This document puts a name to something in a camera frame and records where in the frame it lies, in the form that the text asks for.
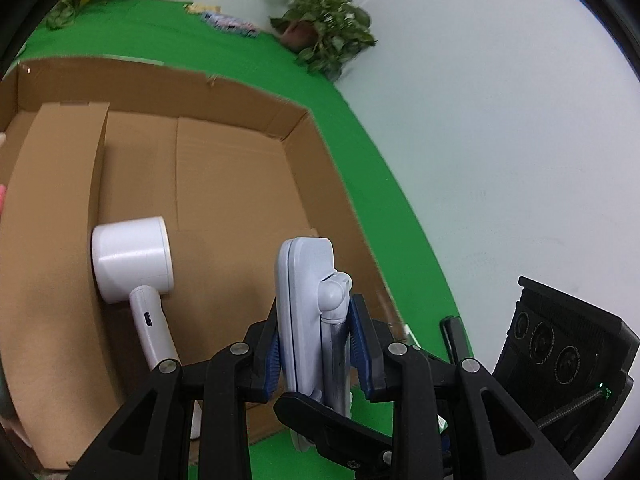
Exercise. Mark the white handheld lint remover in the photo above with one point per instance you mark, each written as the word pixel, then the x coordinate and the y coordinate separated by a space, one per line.
pixel 132 260

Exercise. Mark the long brown cardboard box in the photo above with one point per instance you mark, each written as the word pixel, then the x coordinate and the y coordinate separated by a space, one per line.
pixel 50 210

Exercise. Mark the large cardboard box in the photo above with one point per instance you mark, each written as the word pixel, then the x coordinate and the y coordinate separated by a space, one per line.
pixel 225 175

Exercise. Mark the colourful flat packet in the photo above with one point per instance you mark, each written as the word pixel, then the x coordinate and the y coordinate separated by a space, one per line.
pixel 227 22

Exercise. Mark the white and grey phone stand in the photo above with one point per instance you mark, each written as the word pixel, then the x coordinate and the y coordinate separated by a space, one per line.
pixel 305 300

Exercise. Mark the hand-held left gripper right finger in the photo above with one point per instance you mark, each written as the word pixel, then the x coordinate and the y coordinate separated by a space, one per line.
pixel 360 355

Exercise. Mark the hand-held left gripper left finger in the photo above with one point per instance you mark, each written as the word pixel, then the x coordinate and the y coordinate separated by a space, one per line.
pixel 272 360

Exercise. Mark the yellow cloth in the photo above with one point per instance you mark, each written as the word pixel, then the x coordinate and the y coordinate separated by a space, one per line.
pixel 200 8

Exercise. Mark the black rectangular case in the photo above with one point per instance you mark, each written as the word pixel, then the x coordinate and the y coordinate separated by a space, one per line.
pixel 452 337

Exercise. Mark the potted plant in brown pot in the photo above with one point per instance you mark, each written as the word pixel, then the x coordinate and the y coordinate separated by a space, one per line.
pixel 325 25

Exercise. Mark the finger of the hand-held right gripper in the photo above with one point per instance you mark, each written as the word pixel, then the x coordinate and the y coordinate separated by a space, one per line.
pixel 325 422

